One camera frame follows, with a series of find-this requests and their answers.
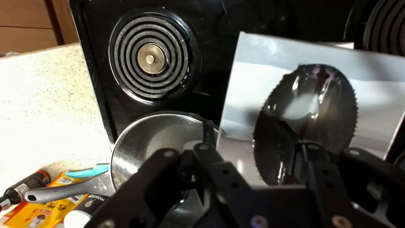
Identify white tissue box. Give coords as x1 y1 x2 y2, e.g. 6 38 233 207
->
214 31 405 189
321 40 355 51

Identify black electric stove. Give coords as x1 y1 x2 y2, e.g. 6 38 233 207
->
68 0 405 170

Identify yellow printed packets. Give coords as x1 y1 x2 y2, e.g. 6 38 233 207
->
3 173 91 228

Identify dark brown tube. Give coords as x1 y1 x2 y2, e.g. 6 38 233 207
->
0 168 53 206

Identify steel saucepan with grey handle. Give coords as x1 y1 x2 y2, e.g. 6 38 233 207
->
24 112 220 228

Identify black bottle with white cap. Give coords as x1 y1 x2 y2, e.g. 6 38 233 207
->
62 194 111 228

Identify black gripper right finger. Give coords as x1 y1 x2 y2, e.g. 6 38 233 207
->
300 142 405 228

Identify coil burner with brass centre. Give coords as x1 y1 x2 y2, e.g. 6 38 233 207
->
106 12 201 103
343 0 405 56

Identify teal plastic item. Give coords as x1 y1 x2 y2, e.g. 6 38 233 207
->
64 164 110 182

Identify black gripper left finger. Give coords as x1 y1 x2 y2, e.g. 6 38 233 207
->
83 142 271 228

